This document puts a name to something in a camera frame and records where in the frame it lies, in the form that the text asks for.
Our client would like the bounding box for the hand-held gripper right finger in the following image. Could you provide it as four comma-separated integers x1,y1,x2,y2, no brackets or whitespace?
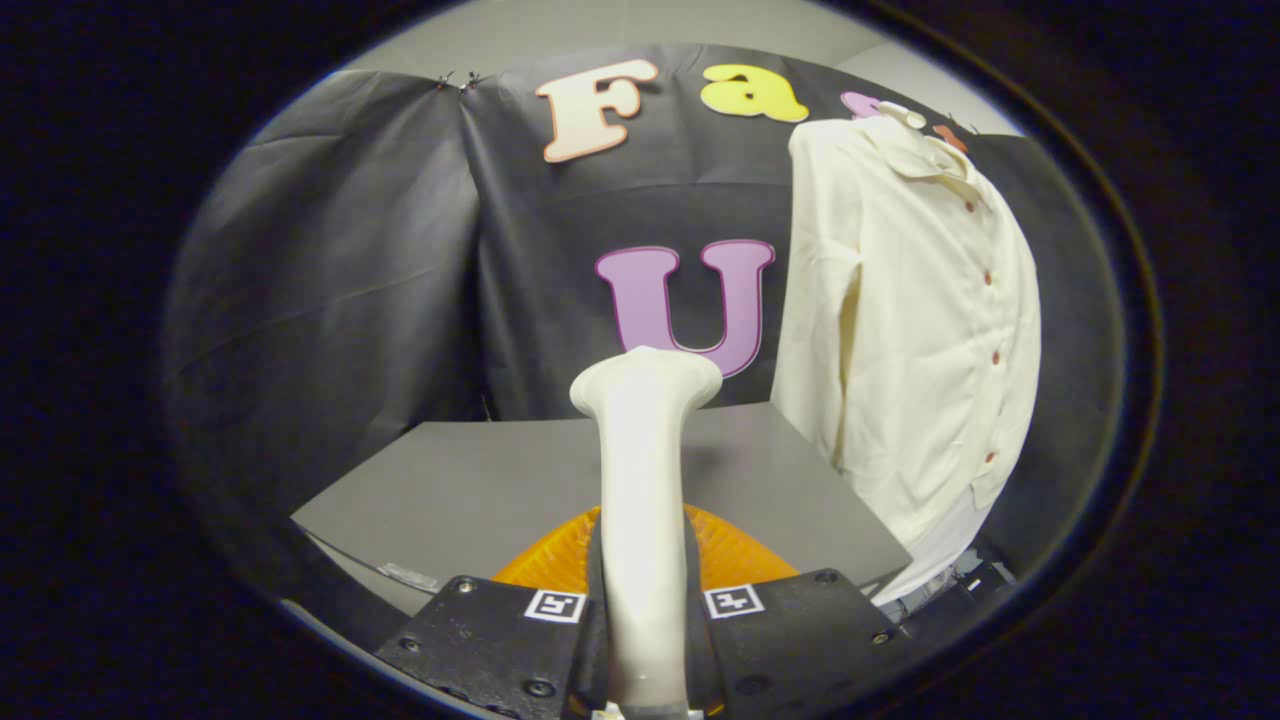
685,505,913,719

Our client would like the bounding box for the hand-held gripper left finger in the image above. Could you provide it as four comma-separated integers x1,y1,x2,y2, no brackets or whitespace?
375,505,603,720

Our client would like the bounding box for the cream button-up shirt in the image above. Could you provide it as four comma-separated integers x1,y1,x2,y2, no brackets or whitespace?
770,100,1043,561

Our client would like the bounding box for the grey cabinet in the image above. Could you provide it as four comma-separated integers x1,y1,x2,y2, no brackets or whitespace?
290,400,913,621

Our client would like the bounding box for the black backdrop cloth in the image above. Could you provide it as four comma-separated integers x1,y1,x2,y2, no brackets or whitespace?
165,42,1126,601

